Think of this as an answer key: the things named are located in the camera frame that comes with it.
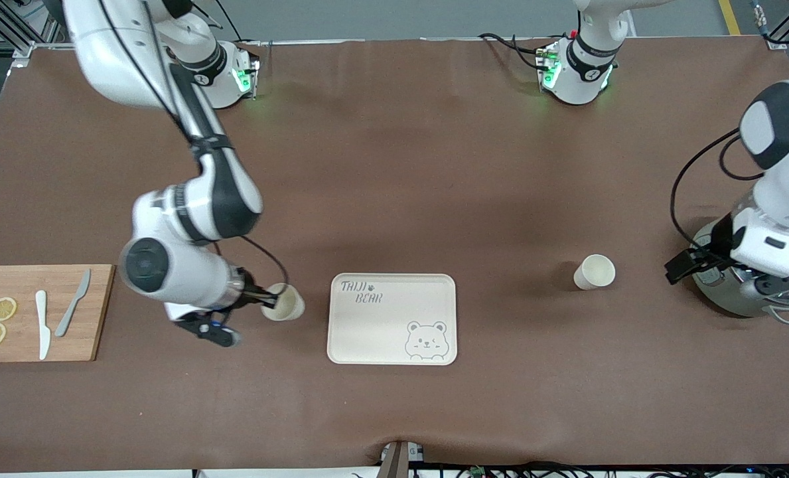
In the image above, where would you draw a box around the white IKEA cup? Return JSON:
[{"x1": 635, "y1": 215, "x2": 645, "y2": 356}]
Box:
[
  {"x1": 573, "y1": 254, "x2": 616, "y2": 291},
  {"x1": 260, "y1": 282, "x2": 306, "y2": 322}
]

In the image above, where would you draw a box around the grey electric cooking pot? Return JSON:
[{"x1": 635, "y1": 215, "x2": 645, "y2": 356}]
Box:
[{"x1": 689, "y1": 219, "x2": 789, "y2": 326}]

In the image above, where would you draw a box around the cream bear print tray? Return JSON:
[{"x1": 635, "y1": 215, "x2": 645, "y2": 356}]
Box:
[{"x1": 326, "y1": 273, "x2": 458, "y2": 366}]

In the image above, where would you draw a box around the wooden cutting board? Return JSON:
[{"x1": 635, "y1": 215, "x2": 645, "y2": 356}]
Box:
[{"x1": 0, "y1": 264, "x2": 116, "y2": 363}]

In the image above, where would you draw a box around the grey plastic knife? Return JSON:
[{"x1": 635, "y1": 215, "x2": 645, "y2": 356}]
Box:
[{"x1": 54, "y1": 268, "x2": 92, "y2": 338}]

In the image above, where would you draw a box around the brown table mat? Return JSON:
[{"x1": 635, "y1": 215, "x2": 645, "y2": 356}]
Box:
[{"x1": 0, "y1": 37, "x2": 789, "y2": 473}]

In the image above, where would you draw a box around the white plastic knife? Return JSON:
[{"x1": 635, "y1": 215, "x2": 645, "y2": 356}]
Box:
[{"x1": 35, "y1": 290, "x2": 52, "y2": 361}]

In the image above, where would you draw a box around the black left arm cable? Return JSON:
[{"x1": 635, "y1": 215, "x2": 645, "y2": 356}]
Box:
[{"x1": 670, "y1": 129, "x2": 764, "y2": 254}]

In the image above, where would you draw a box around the black base power cable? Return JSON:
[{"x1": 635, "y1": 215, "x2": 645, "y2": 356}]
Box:
[
  {"x1": 478, "y1": 31, "x2": 555, "y2": 71},
  {"x1": 195, "y1": 0, "x2": 262, "y2": 48}
]

